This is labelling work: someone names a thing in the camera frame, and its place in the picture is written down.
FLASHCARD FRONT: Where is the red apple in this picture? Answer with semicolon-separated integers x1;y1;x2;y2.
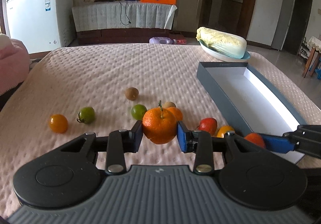
198;117;218;136

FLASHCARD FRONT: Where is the small orange mandarin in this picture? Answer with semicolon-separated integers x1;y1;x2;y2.
167;107;183;121

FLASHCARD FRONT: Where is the green tomato with stem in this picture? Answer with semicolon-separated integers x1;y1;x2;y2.
77;107;96;124

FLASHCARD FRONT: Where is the green lime fruit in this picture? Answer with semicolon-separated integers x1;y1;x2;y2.
131;104;147;120

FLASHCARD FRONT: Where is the orange fruit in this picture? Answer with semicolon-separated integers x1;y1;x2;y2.
244;133;265;149

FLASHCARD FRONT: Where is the large orange with stem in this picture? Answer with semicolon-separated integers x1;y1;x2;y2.
142;101;177;145

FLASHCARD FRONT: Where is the yellow orange tomato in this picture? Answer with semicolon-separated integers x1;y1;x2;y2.
49;114;69;134

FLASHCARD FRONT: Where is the grey cardboard box lid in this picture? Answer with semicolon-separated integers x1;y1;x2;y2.
196;62;306;164

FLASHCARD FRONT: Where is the brown kiwi far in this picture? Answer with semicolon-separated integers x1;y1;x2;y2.
125;87;139;101

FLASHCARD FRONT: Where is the brown kiwi near orange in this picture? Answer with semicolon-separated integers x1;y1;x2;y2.
162;101;176;109

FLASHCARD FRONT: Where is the pink quilted table cover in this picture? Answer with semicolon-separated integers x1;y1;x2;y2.
0;42;321;221

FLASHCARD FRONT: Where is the wooden side table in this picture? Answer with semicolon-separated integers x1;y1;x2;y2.
302;36;321;78

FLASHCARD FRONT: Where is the light blue plate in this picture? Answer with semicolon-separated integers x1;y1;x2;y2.
199;40;251;63

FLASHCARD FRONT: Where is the napa cabbage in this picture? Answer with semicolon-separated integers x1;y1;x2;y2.
196;27;247;59

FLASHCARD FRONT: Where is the purple plastic jug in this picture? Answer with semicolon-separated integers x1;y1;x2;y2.
149;37;174;45

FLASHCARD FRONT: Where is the grey refrigerator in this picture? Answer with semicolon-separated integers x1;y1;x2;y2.
271;0;295;51

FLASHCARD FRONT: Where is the cloth covered tv cabinet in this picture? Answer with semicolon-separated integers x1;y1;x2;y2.
72;1;177;45

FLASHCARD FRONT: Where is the pink plush toy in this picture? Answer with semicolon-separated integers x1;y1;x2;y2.
0;34;30;95

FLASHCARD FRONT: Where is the white chest freezer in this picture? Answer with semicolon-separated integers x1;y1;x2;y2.
6;0;76;54

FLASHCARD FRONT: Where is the black power strip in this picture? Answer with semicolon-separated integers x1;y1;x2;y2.
94;0;115;2

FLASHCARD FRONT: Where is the black hanging cable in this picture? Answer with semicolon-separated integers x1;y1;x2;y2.
117;0;132;26

